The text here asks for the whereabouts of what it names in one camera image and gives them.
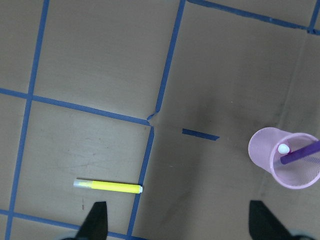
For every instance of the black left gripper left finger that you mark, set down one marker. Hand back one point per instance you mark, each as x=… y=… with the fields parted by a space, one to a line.
x=95 y=226

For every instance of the purple marker pen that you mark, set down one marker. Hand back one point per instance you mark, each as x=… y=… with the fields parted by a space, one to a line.
x=300 y=153

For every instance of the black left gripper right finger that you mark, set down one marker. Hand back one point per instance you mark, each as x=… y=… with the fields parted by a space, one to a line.
x=264 y=225

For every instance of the yellow marker pen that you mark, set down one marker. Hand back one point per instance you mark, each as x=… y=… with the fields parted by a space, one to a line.
x=108 y=186

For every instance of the pink mesh cup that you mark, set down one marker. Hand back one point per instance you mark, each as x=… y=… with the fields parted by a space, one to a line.
x=263 y=151

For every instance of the pink marker pen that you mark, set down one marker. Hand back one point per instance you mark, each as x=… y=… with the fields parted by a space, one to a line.
x=283 y=149

